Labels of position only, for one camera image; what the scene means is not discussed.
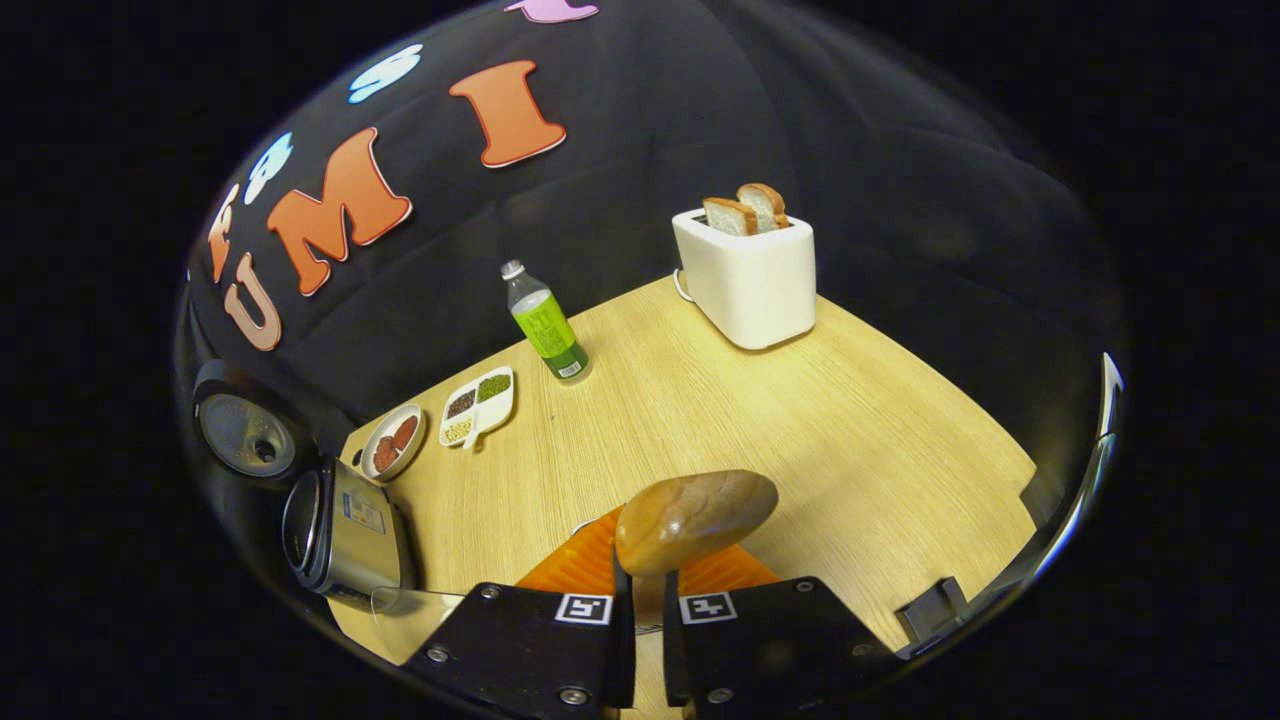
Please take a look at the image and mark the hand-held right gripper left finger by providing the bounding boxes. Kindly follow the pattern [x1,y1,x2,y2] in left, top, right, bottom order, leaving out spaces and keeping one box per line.
[400,505,638,720]

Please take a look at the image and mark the white toaster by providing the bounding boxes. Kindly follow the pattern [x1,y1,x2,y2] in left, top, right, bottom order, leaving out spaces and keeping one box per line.
[672,208,817,351]

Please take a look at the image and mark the round plate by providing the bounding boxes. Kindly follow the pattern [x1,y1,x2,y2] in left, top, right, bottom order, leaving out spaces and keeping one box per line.
[360,403,427,483]

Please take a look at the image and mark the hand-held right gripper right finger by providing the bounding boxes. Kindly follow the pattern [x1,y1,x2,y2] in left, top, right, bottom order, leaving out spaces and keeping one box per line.
[660,545,901,719]

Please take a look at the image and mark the black backdrop cloth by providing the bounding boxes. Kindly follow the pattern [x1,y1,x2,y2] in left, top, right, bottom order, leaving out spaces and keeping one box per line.
[175,0,1121,501]

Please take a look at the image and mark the green label plastic bottle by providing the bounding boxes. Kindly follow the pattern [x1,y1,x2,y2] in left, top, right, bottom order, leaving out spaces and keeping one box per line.
[500,260,591,381]

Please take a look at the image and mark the black rice cooker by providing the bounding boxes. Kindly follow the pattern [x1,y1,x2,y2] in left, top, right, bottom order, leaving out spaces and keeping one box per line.
[192,358,419,613]

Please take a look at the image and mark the wooden spoon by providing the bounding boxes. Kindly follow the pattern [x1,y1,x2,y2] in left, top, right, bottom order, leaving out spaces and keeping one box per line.
[614,469,779,636]

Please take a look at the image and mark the toast bread slice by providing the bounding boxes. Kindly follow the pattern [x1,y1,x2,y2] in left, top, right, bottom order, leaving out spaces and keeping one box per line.
[702,197,759,237]
[737,183,789,233]

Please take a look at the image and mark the white divided bean dish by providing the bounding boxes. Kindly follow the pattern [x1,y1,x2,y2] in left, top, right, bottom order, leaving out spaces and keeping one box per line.
[439,366,516,451]

